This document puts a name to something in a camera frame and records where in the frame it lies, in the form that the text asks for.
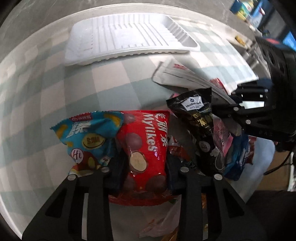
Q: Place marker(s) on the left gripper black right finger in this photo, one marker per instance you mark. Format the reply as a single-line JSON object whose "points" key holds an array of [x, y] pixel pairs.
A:
{"points": [[209, 201]]}

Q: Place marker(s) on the red Mylikes chocolate bag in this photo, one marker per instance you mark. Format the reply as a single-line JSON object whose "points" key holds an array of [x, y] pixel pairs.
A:
{"points": [[144, 138]]}

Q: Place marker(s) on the pink snack packet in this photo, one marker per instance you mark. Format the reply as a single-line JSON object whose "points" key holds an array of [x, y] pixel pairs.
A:
{"points": [[221, 136]]}

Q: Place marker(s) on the white red snack bag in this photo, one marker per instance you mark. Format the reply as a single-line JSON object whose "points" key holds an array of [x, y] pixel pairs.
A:
{"points": [[172, 73]]}

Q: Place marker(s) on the green white checkered tablecloth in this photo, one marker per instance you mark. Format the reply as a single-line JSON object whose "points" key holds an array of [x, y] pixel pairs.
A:
{"points": [[38, 91]]}

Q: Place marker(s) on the white plastic tray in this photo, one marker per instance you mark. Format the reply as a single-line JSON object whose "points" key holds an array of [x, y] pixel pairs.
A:
{"points": [[118, 35]]}

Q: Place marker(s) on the blue white snack packet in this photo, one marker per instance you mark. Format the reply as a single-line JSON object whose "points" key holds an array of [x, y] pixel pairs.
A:
{"points": [[235, 157]]}

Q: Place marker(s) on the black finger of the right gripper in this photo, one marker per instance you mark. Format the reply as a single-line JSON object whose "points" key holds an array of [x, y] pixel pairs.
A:
{"points": [[241, 115]]}

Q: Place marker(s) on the black gold snack packet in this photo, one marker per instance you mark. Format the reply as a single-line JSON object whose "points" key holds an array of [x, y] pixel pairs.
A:
{"points": [[193, 110]]}

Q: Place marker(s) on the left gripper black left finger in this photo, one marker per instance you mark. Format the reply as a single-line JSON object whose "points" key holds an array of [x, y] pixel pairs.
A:
{"points": [[60, 218]]}

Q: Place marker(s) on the blue yellow snack bag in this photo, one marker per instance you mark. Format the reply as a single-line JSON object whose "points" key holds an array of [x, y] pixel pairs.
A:
{"points": [[90, 139]]}

